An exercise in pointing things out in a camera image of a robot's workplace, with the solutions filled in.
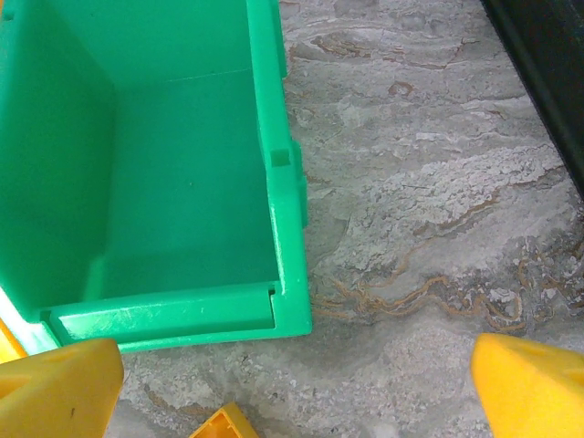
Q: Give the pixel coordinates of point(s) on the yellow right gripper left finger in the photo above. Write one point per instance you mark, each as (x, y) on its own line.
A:
(59, 392)

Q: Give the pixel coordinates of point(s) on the black and white chessboard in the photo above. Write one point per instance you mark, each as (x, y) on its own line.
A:
(547, 55)

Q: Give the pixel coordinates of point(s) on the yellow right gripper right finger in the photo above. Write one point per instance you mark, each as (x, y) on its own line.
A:
(534, 397)

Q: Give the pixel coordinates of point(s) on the yellow lego brick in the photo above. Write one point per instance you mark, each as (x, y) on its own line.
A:
(226, 424)

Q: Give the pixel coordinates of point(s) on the green plastic bin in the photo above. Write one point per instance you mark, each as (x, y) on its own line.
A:
(182, 182)

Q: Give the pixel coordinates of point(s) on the yellow plastic bin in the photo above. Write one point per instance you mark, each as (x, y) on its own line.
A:
(7, 342)

